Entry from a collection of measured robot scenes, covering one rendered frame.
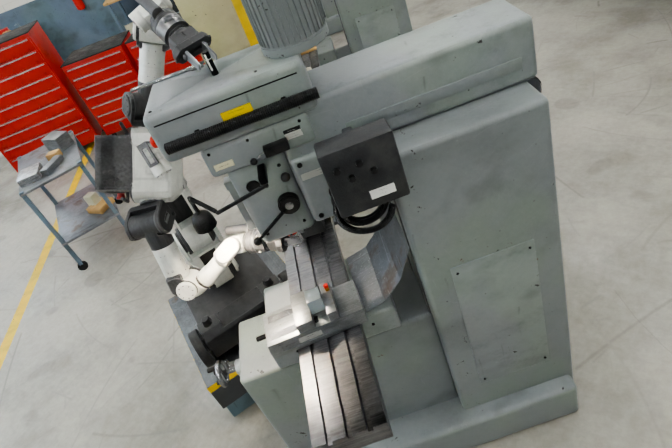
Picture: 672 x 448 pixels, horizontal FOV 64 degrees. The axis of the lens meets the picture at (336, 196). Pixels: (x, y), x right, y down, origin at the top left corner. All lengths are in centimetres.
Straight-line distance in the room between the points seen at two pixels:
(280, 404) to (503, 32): 163
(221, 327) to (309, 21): 168
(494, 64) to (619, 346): 171
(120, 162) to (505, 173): 132
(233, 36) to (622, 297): 258
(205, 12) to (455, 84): 202
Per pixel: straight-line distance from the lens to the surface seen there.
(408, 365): 232
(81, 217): 503
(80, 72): 675
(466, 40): 162
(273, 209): 173
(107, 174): 207
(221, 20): 336
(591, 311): 307
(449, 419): 255
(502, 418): 256
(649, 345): 297
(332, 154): 134
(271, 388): 227
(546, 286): 213
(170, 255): 208
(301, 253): 225
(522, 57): 170
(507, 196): 177
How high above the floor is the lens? 241
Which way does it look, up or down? 35 degrees down
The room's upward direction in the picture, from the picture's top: 22 degrees counter-clockwise
